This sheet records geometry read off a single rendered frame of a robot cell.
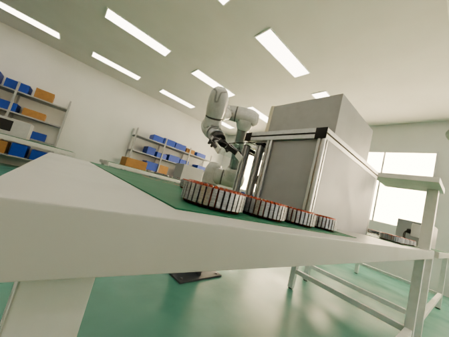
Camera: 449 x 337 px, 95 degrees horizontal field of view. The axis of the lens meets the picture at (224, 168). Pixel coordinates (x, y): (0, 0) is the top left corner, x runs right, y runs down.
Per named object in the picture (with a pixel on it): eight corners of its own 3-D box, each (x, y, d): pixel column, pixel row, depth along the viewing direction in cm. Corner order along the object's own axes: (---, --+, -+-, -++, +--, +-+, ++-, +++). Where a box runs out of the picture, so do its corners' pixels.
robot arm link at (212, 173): (202, 182, 209) (208, 161, 211) (220, 186, 208) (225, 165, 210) (200, 180, 193) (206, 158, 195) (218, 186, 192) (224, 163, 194)
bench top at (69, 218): (45, 162, 89) (49, 152, 90) (303, 219, 225) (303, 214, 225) (-75, 288, 10) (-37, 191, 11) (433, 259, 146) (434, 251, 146)
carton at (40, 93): (34, 99, 535) (37, 90, 537) (51, 105, 558) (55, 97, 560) (33, 96, 504) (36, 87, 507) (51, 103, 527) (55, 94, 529)
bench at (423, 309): (298, 278, 246) (311, 216, 254) (353, 271, 360) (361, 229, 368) (425, 348, 160) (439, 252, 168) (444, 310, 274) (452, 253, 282)
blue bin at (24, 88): (7, 89, 505) (11, 81, 507) (30, 97, 529) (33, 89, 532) (3, 85, 471) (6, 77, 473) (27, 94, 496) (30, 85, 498)
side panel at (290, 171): (250, 205, 96) (267, 140, 99) (255, 206, 98) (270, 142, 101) (307, 222, 74) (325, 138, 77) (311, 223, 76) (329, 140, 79)
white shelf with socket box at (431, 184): (361, 232, 150) (373, 171, 155) (376, 235, 173) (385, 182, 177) (428, 251, 123) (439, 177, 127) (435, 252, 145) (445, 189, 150)
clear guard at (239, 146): (215, 152, 132) (218, 142, 132) (241, 162, 147) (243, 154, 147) (252, 153, 106) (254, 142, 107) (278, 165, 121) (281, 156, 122)
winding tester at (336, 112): (262, 140, 117) (270, 105, 119) (301, 161, 144) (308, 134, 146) (333, 137, 86) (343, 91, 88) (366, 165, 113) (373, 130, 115)
